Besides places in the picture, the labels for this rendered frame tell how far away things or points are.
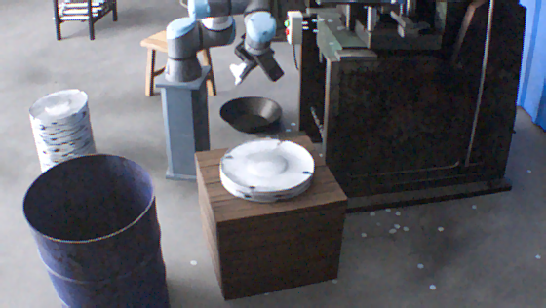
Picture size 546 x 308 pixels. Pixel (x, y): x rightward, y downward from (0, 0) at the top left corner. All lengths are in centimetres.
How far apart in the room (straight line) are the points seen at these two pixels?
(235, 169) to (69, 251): 63
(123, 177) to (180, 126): 58
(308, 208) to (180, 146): 80
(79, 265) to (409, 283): 112
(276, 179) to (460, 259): 80
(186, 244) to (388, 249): 74
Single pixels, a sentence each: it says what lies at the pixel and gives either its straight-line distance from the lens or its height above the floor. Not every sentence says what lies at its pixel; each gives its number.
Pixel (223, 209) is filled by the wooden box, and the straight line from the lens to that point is 168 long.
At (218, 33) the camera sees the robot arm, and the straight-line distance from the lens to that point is 214.
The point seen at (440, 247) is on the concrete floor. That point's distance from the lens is 215.
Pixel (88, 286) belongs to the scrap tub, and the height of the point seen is 30.
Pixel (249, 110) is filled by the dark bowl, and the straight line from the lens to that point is 287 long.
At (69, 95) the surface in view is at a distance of 255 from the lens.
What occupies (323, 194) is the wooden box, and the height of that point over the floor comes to 35.
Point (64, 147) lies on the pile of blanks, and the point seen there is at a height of 18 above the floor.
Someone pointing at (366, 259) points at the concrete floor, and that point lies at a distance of 204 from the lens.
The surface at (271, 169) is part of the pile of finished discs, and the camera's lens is 177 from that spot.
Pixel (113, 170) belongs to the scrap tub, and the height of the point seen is 42.
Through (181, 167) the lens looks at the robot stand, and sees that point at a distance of 238.
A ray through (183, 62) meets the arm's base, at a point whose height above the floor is 53.
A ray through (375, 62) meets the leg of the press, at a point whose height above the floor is 61.
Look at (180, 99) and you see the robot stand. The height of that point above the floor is 38.
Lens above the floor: 139
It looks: 33 degrees down
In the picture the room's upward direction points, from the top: straight up
